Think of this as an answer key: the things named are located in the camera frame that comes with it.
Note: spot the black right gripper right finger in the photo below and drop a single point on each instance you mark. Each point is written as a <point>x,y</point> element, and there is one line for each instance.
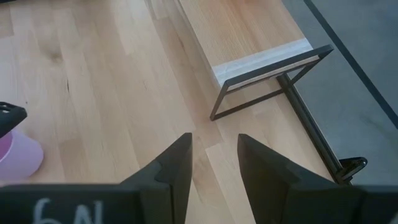
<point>273,193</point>

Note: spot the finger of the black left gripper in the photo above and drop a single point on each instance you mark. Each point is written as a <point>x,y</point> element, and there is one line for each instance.
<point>11,116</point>

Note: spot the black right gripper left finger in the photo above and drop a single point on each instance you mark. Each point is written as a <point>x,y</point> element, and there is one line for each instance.
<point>168,186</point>

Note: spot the lilac pink plastic mug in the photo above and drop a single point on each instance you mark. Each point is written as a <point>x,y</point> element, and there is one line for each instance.
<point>20,158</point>

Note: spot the black aluminium table frame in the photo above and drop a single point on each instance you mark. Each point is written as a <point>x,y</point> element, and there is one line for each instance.
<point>311,124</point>

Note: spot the wooden shelf with black frame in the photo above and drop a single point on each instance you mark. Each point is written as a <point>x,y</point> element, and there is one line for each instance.
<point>236,31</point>

